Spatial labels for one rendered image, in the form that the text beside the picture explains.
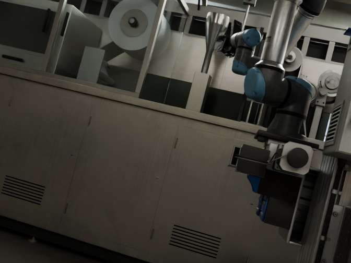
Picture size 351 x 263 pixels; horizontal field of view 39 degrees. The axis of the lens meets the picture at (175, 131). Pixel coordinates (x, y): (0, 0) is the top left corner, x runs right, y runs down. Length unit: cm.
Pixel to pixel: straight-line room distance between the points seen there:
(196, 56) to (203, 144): 87
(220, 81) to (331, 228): 178
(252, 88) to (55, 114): 130
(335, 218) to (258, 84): 56
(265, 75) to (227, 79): 134
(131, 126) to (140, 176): 27
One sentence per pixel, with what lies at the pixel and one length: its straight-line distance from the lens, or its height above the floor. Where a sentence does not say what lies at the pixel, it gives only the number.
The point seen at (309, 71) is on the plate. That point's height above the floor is 136.
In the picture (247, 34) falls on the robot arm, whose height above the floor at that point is 121.
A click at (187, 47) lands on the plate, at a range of 326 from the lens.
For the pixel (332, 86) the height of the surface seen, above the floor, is 123.
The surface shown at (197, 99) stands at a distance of 290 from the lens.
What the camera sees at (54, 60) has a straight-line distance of 292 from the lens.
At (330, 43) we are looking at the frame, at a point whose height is 156.
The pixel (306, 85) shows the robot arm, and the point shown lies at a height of 103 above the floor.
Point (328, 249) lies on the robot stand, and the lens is 158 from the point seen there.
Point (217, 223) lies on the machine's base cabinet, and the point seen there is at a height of 39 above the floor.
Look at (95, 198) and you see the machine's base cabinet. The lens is 266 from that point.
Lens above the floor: 63
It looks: 3 degrees up
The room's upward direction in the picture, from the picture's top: 15 degrees clockwise
